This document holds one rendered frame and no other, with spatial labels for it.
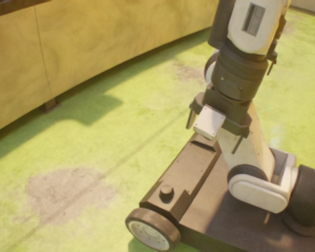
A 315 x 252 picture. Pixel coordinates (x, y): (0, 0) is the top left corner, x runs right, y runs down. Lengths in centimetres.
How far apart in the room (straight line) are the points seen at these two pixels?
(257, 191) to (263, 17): 55
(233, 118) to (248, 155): 31
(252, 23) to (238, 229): 66
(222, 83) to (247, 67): 5
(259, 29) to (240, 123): 19
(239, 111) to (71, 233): 81
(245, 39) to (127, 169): 96
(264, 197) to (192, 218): 24
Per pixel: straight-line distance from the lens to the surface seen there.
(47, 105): 174
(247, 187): 78
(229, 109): 46
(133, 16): 200
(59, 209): 114
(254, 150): 75
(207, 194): 92
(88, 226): 106
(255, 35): 37
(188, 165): 97
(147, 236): 94
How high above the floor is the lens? 89
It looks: 38 degrees down
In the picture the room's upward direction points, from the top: straight up
